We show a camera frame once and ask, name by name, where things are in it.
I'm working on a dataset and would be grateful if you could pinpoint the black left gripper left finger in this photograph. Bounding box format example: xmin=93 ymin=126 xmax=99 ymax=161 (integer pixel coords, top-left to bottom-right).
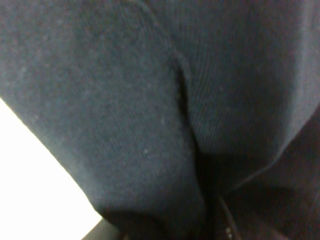
xmin=82 ymin=219 xmax=125 ymax=240

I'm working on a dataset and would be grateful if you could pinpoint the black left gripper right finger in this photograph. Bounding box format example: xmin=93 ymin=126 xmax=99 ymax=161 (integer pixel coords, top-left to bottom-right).
xmin=216 ymin=196 xmax=240 ymax=240

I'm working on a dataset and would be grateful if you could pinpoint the black short sleeve t-shirt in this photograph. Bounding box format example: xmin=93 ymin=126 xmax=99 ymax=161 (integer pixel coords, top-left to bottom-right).
xmin=0 ymin=0 xmax=320 ymax=240

